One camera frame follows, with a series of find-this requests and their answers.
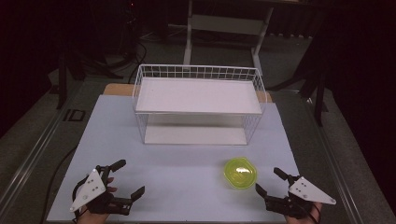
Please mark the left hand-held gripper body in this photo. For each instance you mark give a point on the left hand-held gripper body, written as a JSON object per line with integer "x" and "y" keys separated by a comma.
{"x": 93, "y": 186}

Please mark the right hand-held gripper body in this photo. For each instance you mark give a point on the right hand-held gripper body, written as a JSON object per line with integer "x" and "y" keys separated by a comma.
{"x": 306, "y": 191}

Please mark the person's right hand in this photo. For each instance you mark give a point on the person's right hand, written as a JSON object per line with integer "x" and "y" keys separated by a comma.
{"x": 295, "y": 220}

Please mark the person's left hand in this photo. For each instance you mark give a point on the person's left hand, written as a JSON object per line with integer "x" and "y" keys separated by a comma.
{"x": 93, "y": 218}

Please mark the pale table mat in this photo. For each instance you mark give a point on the pale table mat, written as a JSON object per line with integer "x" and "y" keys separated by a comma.
{"x": 174, "y": 174}

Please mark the black stand leg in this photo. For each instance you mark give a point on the black stand leg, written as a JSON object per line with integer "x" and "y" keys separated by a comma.
{"x": 319, "y": 93}
{"x": 62, "y": 84}

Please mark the metal floor rail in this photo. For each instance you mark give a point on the metal floor rail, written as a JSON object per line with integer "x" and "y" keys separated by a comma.
{"x": 34, "y": 152}
{"x": 334, "y": 165}

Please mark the white metal stand frame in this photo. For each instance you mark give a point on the white metal stand frame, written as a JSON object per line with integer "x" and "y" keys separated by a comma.
{"x": 224, "y": 24}

